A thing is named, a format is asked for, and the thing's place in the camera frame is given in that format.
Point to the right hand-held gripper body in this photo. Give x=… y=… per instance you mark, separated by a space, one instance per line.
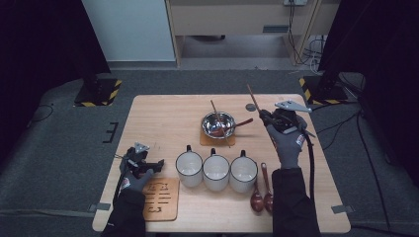
x=286 y=120

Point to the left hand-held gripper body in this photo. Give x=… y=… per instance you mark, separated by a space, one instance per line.
x=136 y=161

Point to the brown wooden chopstick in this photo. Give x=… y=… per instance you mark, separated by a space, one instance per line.
x=215 y=112
x=253 y=97

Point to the reddish brown wooden spoon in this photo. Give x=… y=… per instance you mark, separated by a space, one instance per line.
x=256 y=201
x=243 y=123
x=266 y=177

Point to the stainless steel bowl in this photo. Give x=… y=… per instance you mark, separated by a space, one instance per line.
x=210 y=123

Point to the carved wooden trivet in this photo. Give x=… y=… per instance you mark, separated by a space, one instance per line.
x=212 y=142
x=164 y=200

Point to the person's left hand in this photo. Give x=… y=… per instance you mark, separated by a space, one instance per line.
x=133 y=183

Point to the person's right hand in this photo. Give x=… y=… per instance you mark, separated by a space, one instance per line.
x=290 y=148

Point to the white mug with black rim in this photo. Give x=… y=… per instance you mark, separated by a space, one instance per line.
x=189 y=168
x=215 y=171
x=243 y=173

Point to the black striped stand base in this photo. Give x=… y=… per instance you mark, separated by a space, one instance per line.
x=99 y=95
x=324 y=95

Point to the grey tape piece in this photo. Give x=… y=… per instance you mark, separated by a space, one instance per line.
x=342 y=209
x=100 y=207

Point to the light wooden desk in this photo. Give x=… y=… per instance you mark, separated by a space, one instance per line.
x=230 y=19

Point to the white power strip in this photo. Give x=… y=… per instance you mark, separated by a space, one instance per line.
x=294 y=2

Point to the black curtain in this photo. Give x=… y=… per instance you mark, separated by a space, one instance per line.
x=378 y=39
x=39 y=39

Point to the white panel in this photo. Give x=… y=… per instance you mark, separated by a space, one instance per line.
x=131 y=29

